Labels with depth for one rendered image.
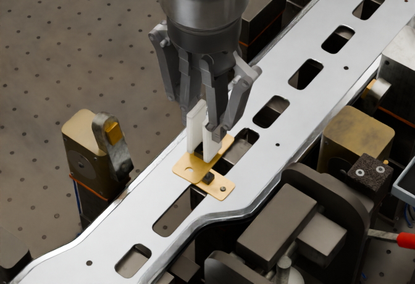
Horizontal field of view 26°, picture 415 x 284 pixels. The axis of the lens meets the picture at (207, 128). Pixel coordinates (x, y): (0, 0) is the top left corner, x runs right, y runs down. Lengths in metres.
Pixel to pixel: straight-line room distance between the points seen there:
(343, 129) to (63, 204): 0.62
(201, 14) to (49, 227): 0.93
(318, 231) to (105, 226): 0.35
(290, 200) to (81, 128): 0.40
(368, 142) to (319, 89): 0.19
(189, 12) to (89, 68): 1.11
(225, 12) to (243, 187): 0.57
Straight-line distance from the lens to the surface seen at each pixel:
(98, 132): 1.33
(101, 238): 1.33
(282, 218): 1.12
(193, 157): 1.07
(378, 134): 1.35
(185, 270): 1.44
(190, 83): 0.97
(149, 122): 1.83
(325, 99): 1.49
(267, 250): 1.09
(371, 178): 1.28
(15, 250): 1.35
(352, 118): 1.36
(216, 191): 1.36
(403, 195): 1.20
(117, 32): 2.01
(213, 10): 0.84
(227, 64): 0.91
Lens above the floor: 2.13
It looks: 52 degrees down
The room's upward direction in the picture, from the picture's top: straight up
